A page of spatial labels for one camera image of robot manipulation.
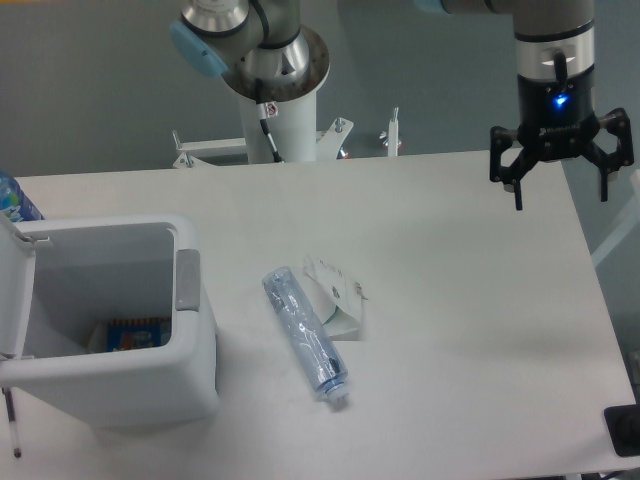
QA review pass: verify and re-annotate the black device at table edge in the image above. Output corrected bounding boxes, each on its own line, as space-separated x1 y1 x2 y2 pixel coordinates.
604 404 639 458

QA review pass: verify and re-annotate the blue labelled water bottle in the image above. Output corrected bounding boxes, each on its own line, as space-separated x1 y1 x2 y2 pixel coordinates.
1 171 45 223

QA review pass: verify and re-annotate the blue snack packet in bin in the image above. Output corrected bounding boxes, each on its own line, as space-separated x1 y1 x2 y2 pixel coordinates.
106 317 172 352

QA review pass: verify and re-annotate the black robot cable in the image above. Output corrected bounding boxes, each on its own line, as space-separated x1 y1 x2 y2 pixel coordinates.
252 77 285 164

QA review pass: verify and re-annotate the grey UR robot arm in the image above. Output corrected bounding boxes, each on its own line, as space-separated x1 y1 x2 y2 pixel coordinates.
170 1 634 198

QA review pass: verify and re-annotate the white paper wrapper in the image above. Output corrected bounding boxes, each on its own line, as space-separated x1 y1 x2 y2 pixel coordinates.
302 255 365 341

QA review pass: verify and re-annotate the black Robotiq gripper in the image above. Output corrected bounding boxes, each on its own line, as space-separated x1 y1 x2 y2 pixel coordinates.
488 73 636 212

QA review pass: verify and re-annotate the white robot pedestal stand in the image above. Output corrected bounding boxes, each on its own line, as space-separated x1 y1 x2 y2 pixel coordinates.
170 21 354 168

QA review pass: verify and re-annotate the white plastic trash can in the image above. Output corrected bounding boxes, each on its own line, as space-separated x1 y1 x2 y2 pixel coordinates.
1 214 219 427

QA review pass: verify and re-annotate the black and white pen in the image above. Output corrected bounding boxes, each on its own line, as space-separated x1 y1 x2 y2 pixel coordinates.
2 388 22 459

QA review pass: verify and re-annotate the white frame bar right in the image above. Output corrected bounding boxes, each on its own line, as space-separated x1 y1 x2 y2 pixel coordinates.
590 169 640 269

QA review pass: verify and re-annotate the clear crushed plastic bottle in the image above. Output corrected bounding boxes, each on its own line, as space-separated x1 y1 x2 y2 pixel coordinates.
262 267 350 411

